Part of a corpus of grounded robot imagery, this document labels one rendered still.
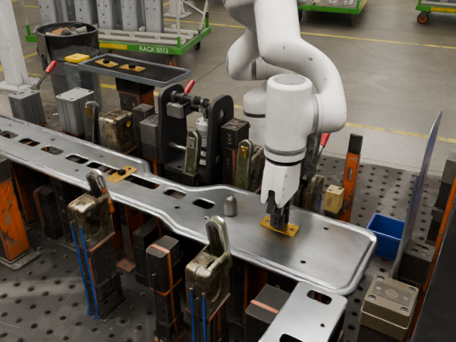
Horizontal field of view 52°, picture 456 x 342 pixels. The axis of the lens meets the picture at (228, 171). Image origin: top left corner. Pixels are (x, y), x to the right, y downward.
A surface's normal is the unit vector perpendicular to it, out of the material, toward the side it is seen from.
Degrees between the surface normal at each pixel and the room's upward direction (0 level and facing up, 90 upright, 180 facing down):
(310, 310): 0
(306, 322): 0
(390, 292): 0
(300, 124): 91
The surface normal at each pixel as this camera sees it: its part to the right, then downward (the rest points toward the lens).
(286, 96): -0.22, 0.50
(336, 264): 0.00, -0.86
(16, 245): 0.86, 0.26
